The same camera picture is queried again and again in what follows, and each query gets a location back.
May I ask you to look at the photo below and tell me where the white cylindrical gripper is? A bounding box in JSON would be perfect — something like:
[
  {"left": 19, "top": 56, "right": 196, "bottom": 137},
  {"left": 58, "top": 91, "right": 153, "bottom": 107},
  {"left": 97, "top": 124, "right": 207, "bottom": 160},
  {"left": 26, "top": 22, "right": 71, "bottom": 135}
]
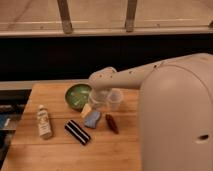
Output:
[{"left": 80, "top": 89, "right": 109, "bottom": 118}]

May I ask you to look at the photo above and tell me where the white blue sponge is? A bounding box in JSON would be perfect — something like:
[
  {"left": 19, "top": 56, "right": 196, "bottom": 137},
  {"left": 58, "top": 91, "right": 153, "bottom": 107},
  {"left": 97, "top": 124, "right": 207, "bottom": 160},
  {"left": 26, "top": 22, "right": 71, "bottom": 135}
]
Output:
[{"left": 84, "top": 110, "right": 101, "bottom": 129}]

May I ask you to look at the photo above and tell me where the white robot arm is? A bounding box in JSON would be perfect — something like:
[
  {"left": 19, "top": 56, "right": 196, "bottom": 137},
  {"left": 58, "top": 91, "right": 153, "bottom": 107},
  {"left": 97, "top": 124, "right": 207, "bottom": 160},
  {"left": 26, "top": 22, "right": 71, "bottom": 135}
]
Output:
[{"left": 88, "top": 53, "right": 213, "bottom": 171}]

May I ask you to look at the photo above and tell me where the green ceramic bowl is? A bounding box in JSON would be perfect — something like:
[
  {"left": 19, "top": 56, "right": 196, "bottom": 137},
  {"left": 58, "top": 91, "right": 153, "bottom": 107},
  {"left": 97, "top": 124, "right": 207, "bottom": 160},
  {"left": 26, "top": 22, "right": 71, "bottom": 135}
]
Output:
[{"left": 65, "top": 84, "right": 91, "bottom": 111}]

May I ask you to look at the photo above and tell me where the black white striped block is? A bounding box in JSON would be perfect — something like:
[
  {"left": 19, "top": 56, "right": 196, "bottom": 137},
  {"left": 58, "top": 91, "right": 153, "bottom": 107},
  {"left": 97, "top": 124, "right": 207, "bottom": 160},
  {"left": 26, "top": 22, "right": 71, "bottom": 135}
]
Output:
[{"left": 64, "top": 120, "right": 91, "bottom": 145}]

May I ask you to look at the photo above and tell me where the red chili pepper toy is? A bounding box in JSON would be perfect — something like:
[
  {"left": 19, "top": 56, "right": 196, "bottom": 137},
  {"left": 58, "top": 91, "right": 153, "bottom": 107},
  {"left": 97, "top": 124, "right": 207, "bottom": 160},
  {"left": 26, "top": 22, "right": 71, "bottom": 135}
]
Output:
[{"left": 105, "top": 114, "right": 119, "bottom": 134}]

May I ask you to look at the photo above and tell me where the wooden table board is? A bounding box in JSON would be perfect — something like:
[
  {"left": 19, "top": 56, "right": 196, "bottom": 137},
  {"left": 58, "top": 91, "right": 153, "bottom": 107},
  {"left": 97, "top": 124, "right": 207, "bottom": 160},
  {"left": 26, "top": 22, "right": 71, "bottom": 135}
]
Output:
[{"left": 1, "top": 83, "right": 141, "bottom": 171}]

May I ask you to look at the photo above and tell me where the white plastic bottle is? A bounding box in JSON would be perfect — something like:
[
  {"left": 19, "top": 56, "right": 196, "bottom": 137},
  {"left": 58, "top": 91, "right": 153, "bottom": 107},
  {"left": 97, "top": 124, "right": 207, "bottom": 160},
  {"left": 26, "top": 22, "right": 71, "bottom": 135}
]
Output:
[{"left": 37, "top": 105, "right": 53, "bottom": 139}]

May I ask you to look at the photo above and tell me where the left metal frame leg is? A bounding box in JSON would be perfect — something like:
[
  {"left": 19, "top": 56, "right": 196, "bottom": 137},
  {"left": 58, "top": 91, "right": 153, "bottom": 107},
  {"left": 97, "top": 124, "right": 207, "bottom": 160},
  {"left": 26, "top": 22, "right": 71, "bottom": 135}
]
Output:
[{"left": 57, "top": 0, "right": 73, "bottom": 34}]

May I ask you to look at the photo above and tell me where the metal frame leg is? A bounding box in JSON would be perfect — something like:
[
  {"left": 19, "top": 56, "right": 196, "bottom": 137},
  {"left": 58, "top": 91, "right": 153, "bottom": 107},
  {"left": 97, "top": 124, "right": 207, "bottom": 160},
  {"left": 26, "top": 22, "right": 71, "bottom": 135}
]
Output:
[
  {"left": 124, "top": 0, "right": 137, "bottom": 32},
  {"left": 57, "top": 0, "right": 73, "bottom": 34}
]

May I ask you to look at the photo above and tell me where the right metal frame leg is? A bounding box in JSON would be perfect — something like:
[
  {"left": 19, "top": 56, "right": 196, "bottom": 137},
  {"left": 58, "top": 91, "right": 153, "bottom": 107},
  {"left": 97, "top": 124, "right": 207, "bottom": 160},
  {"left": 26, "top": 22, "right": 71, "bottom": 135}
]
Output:
[{"left": 124, "top": 0, "right": 137, "bottom": 32}]

